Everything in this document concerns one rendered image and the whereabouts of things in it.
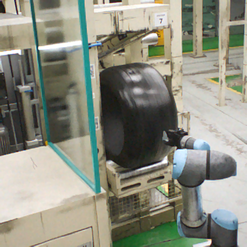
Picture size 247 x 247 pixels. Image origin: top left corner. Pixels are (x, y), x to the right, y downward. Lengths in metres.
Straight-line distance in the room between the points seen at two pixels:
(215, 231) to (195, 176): 0.40
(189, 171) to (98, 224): 0.39
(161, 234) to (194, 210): 1.69
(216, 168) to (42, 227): 0.66
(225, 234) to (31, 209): 0.90
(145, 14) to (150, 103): 0.65
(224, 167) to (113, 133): 1.24
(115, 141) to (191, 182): 1.12
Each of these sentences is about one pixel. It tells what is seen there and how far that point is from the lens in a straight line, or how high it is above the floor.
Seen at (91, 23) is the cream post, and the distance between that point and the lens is 2.23.
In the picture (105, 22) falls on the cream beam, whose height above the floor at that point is 1.72.
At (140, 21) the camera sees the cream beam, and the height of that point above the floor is 1.70.
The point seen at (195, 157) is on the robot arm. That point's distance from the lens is 1.65.
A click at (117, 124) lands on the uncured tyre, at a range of 2.78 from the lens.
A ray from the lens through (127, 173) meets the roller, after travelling 2.45.
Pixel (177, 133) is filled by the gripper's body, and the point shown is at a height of 1.21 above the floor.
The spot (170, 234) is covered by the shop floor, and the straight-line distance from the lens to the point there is 3.53.
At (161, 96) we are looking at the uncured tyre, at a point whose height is 1.35.
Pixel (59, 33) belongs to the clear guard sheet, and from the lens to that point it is 1.56.
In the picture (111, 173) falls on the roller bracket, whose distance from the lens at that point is 2.42.
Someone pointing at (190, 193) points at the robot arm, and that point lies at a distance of 1.77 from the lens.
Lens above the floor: 2.00
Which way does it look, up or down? 20 degrees down
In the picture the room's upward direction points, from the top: 4 degrees counter-clockwise
